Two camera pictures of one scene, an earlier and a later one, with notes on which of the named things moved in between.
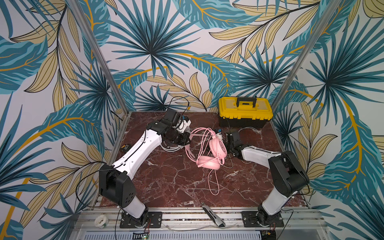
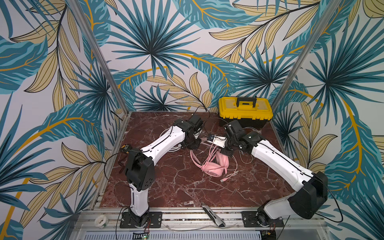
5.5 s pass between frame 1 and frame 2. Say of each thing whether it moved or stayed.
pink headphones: moved
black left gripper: moved
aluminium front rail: stayed
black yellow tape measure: stayed
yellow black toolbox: stayed
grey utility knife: stayed
